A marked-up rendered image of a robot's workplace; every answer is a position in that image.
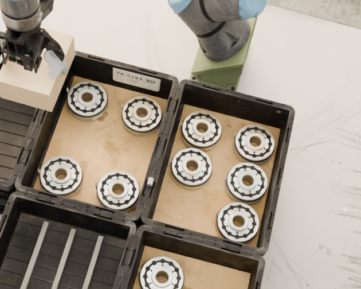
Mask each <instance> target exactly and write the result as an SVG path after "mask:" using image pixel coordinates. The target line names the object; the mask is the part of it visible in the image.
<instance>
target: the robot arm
mask: <svg viewBox="0 0 361 289"><path fill-rule="evenodd" d="M266 3H267V0H168V4H169V5H170V7H171V8H172V9H173V11H174V13H175V14H177V15H178V17H179V18H180V19H181V20H182V21H183V22H184V23H185V24H186V25H187V26H188V27H189V29H190V30H191V31H192V32H193V33H194V34H195V35H196V37H197V39H198V42H199V45H200V47H201V50H202V52H203V54H204V55H205V56H206V57H207V58H208V59H209V60H211V61H217V62H218V61H224V60H227V59H229V58H231V57H233V56H234V55H236V54H237V53H238V52H239V51H240V50H241V49H242V48H243V47H244V46H245V45H246V43H247V41H248V39H249V37H250V33H251V27H250V23H249V22H248V21H247V19H249V18H256V17H258V16H259V15H260V14H261V13H262V12H263V11H264V9H265V6H266ZM53 4H54V0H0V10H1V14H2V19H3V22H4V23H5V25H6V28H7V29H6V31H5V33H4V35H3V36H4V41H3V43H2V49H1V56H0V63H1V62H2V61H3V62H4V65H6V63H7V61H8V59H9V61H12V62H14V63H15V62H16V61H17V64H18V65H21V66H23V67H24V70H27V71H31V72H32V71H33V68H34V71H35V73H37V71H38V69H39V67H40V63H41V61H42V57H41V54H42V52H43V49H45V48H46V51H45V53H44V59H45V61H46V62H47V63H48V65H49V77H50V78H51V79H52V80H55V79H56V78H57V76H58V75H59V74H60V72H62V73H63V74H64V75H67V73H68V66H67V63H66V59H65V55H64V52H63V50H62V47H61V46H60V44H59V43H58V42H57V41H56V40H55V39H53V38H52V37H51V35H49V33H48V32H47V31H46V30H45V29H43V28H40V27H41V23H42V21H43V20H44V19H45V18H46V17H47V16H48V15H49V14H50V13H51V12H52V11H53Z"/></svg>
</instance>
